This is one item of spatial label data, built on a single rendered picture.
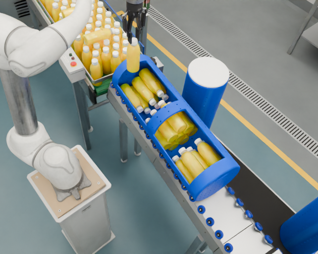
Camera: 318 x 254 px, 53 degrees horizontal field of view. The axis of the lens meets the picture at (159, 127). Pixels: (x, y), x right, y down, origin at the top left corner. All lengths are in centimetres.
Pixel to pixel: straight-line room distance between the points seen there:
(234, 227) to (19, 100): 121
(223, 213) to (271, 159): 149
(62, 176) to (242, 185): 168
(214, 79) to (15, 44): 135
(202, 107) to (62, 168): 113
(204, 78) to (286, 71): 200
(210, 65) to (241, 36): 205
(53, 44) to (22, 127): 51
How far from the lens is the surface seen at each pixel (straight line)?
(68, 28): 119
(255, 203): 276
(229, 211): 181
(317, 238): 238
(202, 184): 154
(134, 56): 171
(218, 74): 218
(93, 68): 209
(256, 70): 386
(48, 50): 113
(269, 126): 339
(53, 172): 150
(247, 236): 179
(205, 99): 218
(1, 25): 121
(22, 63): 111
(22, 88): 137
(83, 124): 263
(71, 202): 168
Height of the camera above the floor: 256
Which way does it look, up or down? 56 degrees down
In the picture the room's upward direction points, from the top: 8 degrees clockwise
